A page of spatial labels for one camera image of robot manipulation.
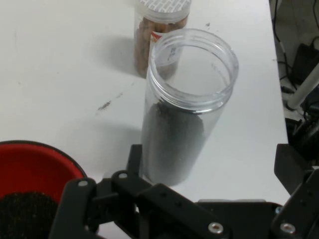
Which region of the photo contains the brown spice jar white lid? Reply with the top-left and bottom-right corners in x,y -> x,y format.
134,0 -> 193,80

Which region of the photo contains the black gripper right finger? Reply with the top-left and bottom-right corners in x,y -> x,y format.
270,143 -> 319,239

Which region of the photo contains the clear jar with black seeds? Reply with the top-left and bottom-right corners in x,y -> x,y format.
139,27 -> 240,187

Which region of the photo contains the black power adapter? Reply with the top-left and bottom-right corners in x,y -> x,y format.
290,43 -> 319,86

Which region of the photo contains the black seeds pile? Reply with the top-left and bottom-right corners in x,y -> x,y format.
0,190 -> 61,239

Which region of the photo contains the white tube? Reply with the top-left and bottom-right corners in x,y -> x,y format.
286,66 -> 319,111

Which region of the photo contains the red bowl with black rim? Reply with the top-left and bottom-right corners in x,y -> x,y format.
0,140 -> 88,239

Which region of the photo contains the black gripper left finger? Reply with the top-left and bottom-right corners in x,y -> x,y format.
49,144 -> 233,239

